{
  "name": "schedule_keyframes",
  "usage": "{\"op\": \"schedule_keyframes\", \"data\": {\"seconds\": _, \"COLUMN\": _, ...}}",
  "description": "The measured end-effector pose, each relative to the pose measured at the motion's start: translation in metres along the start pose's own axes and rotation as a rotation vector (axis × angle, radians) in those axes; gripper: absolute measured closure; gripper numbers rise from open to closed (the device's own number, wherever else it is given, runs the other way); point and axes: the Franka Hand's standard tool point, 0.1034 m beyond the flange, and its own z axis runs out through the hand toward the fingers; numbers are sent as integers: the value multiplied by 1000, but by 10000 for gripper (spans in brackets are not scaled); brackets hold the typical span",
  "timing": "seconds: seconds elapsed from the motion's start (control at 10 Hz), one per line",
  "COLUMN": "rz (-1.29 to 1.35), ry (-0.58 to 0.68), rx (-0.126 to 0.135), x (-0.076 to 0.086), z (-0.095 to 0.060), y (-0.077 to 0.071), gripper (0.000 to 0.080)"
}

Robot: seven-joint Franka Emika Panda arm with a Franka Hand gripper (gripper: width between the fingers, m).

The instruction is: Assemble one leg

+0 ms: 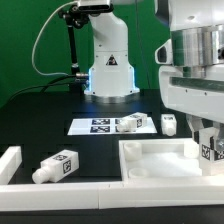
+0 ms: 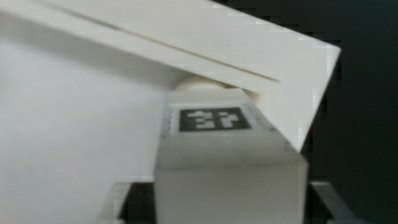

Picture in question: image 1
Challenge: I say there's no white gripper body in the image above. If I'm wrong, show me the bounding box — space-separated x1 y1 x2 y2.
159 66 224 123

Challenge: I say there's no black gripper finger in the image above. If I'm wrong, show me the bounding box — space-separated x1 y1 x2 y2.
186 115 204 143
215 123 224 152

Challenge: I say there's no white square table top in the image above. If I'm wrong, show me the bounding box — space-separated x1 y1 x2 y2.
119 138 202 182

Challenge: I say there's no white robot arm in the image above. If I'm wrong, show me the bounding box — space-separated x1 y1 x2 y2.
78 0 224 153

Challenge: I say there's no white marker sheet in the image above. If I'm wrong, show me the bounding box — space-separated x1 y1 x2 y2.
67 117 157 136

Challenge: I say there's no white U-shaped obstacle fence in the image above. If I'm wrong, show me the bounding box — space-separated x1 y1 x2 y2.
0 147 224 211

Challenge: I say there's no white camera on mount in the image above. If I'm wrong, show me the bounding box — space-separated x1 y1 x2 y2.
77 0 111 12

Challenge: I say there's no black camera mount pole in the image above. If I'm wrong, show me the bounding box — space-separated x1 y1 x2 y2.
58 5 89 95

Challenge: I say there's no black cable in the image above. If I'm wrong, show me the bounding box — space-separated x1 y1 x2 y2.
7 75 88 103

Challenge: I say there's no grey cable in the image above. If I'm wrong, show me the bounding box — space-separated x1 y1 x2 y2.
31 0 80 78

